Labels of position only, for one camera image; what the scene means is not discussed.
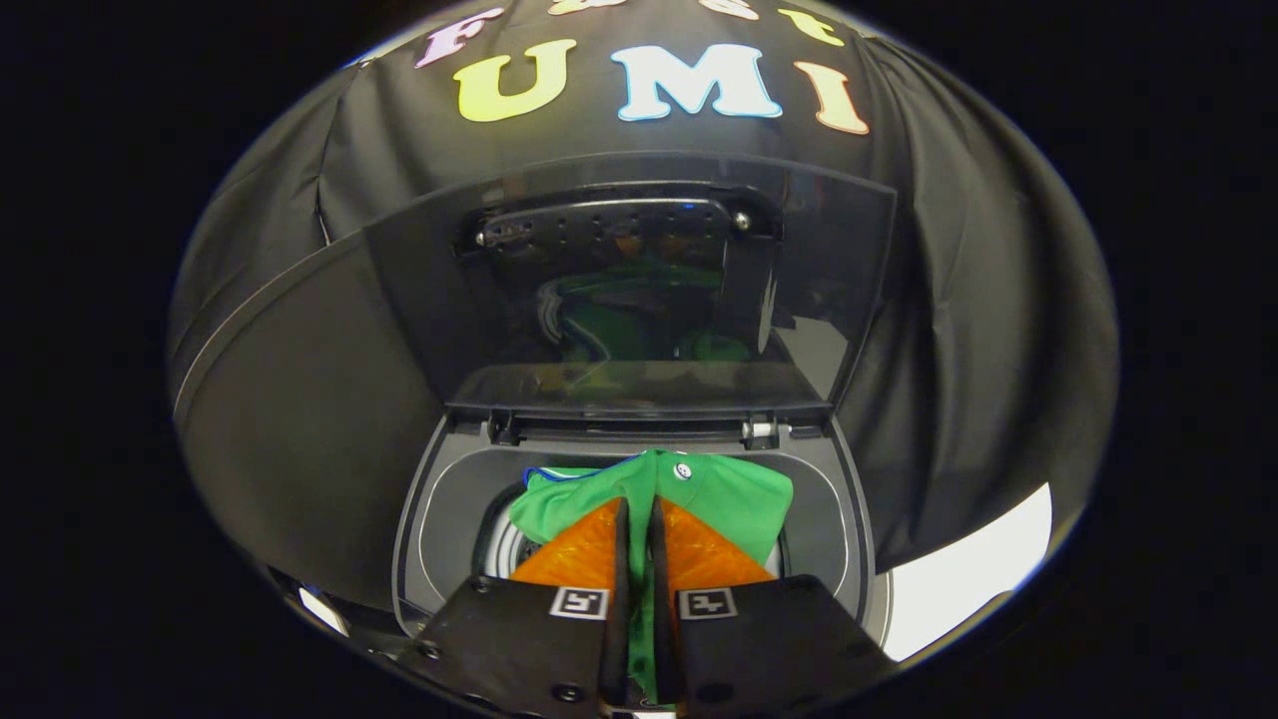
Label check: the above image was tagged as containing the black backdrop cloth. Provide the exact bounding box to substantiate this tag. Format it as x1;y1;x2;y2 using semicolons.
167;0;1121;605

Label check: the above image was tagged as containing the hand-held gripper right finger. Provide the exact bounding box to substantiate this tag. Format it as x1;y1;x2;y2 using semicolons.
648;496;902;718

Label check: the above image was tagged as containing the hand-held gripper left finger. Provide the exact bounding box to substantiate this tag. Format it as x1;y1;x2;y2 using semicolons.
397;496;633;719

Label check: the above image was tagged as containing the green polo shirt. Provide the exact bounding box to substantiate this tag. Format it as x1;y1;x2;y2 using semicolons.
506;448;796;706

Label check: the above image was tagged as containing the grey washing machine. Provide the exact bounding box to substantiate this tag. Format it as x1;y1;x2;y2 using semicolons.
391;403;896;652

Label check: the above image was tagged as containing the dark washing machine lid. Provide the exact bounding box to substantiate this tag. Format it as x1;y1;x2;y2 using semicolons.
360;150;899;420

